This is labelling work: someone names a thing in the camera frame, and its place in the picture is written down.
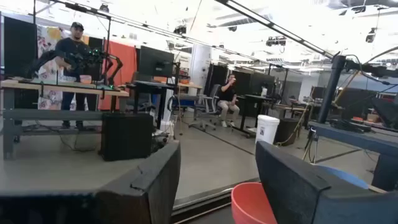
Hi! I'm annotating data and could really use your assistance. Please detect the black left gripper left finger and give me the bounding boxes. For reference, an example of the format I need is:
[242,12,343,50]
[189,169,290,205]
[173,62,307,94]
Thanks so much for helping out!
[0,139,182,224]

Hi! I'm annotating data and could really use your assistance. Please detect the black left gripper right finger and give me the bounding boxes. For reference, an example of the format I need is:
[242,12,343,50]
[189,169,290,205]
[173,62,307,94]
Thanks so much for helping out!
[255,140,398,224]

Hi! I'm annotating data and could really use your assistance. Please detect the red plastic bowl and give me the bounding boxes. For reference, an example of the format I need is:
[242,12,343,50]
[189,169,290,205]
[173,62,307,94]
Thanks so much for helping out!
[231,182,278,224]

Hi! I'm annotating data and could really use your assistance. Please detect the dark blue bowl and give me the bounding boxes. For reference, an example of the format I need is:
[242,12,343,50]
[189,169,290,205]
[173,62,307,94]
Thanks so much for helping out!
[313,164,371,190]

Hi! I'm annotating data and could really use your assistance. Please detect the black waste bin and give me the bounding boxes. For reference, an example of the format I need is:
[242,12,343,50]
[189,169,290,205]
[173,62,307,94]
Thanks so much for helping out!
[275,118,301,146]

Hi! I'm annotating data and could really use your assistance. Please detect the black computer tower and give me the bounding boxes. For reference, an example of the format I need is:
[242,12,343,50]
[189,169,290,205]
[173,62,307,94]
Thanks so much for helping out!
[99,112,154,162]

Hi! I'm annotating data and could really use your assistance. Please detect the white waste bin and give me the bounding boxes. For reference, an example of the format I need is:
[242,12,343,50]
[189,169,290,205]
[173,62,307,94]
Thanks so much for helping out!
[255,114,280,146]

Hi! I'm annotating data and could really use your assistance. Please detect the grey desk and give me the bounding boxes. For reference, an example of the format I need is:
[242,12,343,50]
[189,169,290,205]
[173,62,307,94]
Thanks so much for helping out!
[307,120,398,158]

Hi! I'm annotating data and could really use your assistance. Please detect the black standing desk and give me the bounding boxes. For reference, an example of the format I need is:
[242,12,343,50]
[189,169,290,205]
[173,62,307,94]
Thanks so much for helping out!
[235,93,276,138]

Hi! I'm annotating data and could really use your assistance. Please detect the black monitor pole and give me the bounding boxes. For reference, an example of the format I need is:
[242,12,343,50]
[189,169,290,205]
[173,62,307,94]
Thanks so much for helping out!
[317,55,346,124]

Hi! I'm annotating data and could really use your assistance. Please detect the grey office chair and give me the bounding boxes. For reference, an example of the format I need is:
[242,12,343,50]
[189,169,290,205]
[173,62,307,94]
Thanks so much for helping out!
[188,83,222,131]

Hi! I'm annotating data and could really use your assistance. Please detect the person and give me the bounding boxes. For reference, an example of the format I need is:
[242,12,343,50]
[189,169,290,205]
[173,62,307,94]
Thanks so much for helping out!
[55,21,94,130]
[216,73,241,128]

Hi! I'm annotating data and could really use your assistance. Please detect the wooden workbench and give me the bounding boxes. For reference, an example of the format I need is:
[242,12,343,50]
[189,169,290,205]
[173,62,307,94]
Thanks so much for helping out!
[0,79,130,160]

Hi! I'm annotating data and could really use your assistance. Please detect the distant black monitor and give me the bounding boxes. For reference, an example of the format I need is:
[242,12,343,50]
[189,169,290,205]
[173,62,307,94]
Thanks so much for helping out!
[138,45,175,78]

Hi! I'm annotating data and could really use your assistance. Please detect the orange partition panel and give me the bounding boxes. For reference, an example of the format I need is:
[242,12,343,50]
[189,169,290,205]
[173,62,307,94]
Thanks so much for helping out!
[98,39,137,111]

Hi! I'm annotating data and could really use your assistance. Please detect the overhead LED light bar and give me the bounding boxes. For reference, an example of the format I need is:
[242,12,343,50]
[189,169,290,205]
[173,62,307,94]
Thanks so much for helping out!
[214,0,336,60]

